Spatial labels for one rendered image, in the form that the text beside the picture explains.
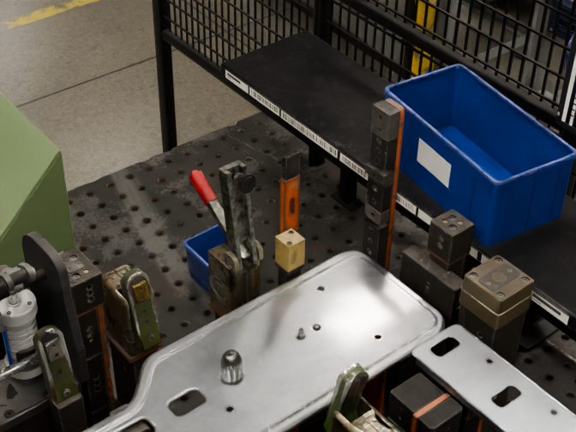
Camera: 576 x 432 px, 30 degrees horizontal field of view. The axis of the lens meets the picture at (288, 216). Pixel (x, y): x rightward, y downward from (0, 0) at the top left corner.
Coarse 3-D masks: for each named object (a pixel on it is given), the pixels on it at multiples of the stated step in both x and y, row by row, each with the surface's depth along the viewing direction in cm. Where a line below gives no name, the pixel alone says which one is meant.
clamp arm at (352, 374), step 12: (348, 372) 137; (360, 372) 137; (336, 384) 139; (348, 384) 137; (360, 384) 139; (336, 396) 141; (348, 396) 139; (360, 396) 142; (336, 408) 142; (348, 408) 143; (324, 420) 146; (348, 420) 145
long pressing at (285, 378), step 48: (288, 288) 166; (336, 288) 166; (384, 288) 166; (192, 336) 157; (240, 336) 158; (288, 336) 158; (336, 336) 158; (384, 336) 158; (432, 336) 159; (144, 384) 150; (192, 384) 151; (240, 384) 151; (288, 384) 151
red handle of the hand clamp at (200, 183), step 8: (192, 176) 164; (200, 176) 164; (200, 184) 163; (208, 184) 164; (200, 192) 163; (208, 192) 163; (208, 200) 163; (216, 200) 164; (216, 208) 163; (216, 216) 163; (224, 216) 163; (224, 224) 162; (224, 232) 163; (240, 248) 162; (248, 256) 162
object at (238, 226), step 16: (224, 176) 153; (240, 176) 154; (224, 192) 155; (240, 192) 157; (224, 208) 157; (240, 208) 158; (240, 224) 159; (240, 240) 161; (240, 256) 161; (256, 256) 163
